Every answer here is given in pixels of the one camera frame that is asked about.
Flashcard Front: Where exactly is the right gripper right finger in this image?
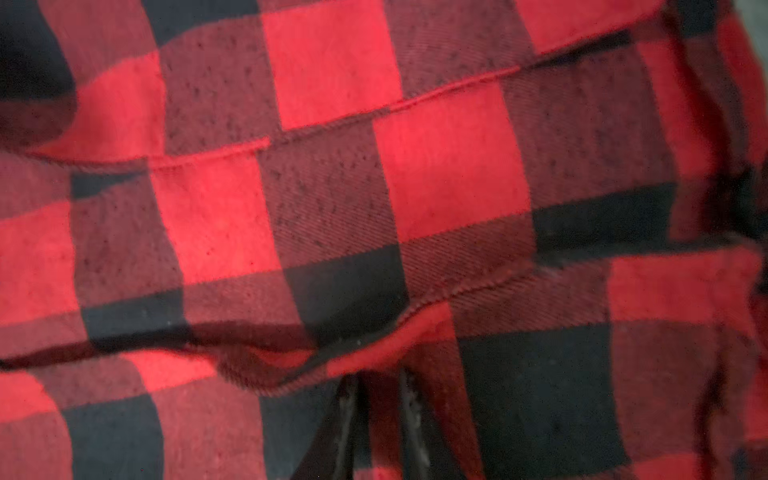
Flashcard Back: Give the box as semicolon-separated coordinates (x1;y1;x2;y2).
398;369;466;480

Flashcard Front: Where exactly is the red black plaid shirt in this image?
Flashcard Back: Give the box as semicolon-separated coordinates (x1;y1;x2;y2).
1;1;767;479

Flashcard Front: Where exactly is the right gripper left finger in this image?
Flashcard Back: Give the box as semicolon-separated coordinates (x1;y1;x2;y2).
291;375;360;480

